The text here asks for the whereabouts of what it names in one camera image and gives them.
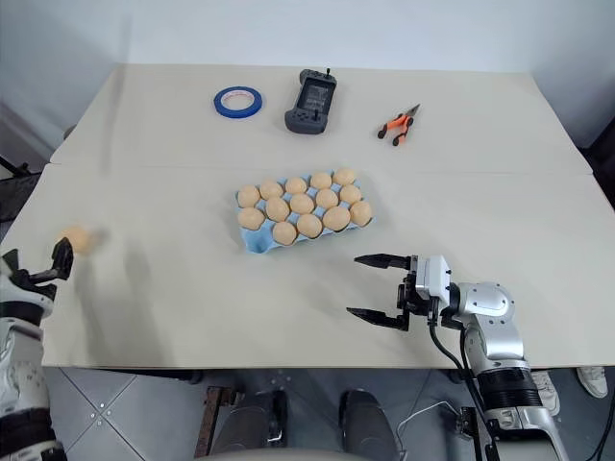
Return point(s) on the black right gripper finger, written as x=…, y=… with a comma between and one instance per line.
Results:
x=384, y=261
x=379, y=317

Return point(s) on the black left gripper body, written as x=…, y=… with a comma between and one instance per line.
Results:
x=36, y=279

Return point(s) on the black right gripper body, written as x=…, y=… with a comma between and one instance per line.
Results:
x=406, y=294

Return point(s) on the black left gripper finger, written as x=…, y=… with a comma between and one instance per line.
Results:
x=10, y=261
x=62, y=259

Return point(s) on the beige egg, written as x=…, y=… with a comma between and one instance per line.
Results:
x=321, y=180
x=271, y=188
x=79, y=238
x=277, y=207
x=350, y=194
x=251, y=218
x=296, y=185
x=308, y=225
x=284, y=233
x=344, y=176
x=302, y=203
x=249, y=195
x=327, y=197
x=361, y=212
x=336, y=218

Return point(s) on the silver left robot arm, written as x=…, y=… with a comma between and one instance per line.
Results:
x=19, y=374

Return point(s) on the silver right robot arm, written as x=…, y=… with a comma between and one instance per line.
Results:
x=499, y=336

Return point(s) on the blue egg carton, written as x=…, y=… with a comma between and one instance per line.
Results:
x=259, y=244

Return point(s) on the black tripod leg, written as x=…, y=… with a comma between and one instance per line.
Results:
x=12, y=165

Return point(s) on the dark rounded shape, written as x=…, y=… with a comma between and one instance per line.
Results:
x=254, y=425
x=363, y=422

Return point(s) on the white sneaker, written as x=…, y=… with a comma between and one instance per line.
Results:
x=594, y=380
x=546, y=390

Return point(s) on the grey handheld remote controller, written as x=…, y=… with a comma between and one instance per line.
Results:
x=310, y=103

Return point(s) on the rusty metal bar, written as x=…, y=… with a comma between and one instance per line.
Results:
x=211, y=420

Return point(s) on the blue masking tape roll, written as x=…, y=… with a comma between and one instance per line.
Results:
x=221, y=106

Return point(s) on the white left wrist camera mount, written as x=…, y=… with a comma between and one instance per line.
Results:
x=21, y=298

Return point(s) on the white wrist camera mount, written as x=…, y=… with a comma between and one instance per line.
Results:
x=435, y=278
x=21, y=298

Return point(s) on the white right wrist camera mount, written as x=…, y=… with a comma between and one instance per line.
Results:
x=435, y=278

